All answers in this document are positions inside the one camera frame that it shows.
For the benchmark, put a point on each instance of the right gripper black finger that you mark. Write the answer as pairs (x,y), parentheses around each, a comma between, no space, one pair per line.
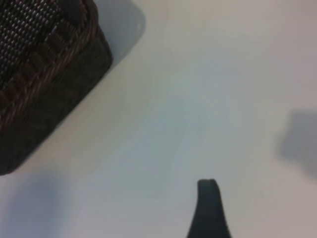
(210,213)

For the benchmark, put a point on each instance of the dark brown wicker basket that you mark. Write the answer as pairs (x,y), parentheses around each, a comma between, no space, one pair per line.
(37,99)

